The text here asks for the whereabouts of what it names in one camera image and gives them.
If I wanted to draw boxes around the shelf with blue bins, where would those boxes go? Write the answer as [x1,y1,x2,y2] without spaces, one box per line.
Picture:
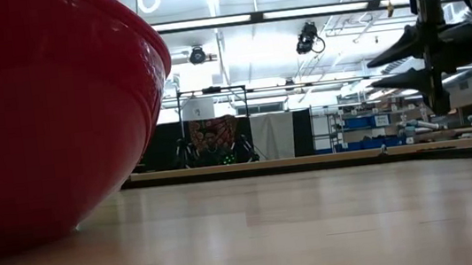
[310,100,432,157]

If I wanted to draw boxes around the grey curtain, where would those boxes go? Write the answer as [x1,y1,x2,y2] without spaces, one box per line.
[248,111,298,163]

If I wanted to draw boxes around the black background robot stand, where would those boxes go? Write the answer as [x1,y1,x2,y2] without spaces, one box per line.
[167,81,261,172]

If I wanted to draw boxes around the patterned red cloth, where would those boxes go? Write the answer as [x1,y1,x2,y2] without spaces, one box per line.
[186,113,242,157]

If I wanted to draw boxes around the round black ceiling fixture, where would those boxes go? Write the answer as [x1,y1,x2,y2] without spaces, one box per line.
[187,44,208,66]

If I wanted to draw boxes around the white square panel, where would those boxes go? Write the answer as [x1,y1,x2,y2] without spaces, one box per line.
[180,96,217,123]

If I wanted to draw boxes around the black curtain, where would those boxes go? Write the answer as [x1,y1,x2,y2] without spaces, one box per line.
[135,106,317,176]

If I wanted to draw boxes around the white hanging loop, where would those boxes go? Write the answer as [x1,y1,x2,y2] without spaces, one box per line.
[137,0,164,16]

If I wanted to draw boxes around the large red bowl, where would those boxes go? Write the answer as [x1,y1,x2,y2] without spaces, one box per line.
[0,0,193,262]

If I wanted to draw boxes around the black hanging ceiling camera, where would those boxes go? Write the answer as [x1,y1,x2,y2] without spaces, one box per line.
[292,19,327,58]

